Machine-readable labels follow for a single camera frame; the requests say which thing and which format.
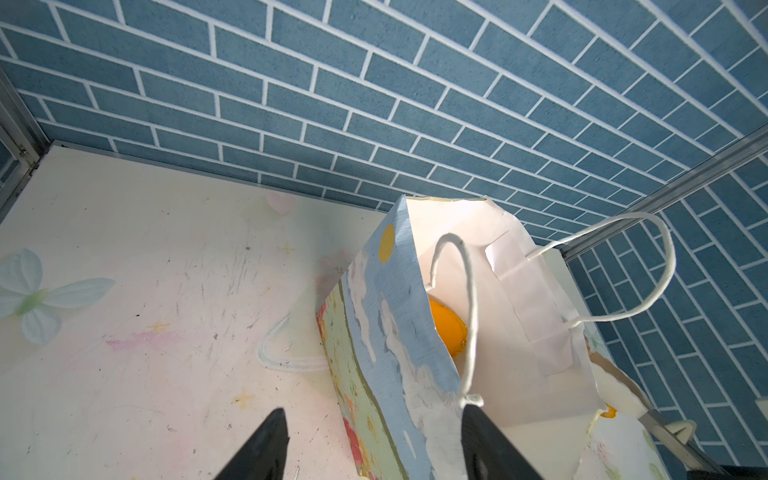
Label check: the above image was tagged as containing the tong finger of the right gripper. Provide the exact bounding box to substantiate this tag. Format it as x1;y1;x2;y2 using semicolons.
638;409;729;476

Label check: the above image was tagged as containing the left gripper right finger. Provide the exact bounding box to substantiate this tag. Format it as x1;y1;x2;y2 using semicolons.
461;405;542;480

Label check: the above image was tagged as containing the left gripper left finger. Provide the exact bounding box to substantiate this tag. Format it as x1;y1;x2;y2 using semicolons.
215;408;290;480

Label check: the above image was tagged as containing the large sesame oval bread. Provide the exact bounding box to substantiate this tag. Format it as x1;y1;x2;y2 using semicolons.
600;405;617;418

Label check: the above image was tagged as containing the white paper gift bag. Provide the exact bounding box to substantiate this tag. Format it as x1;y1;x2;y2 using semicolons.
316;197;667;479

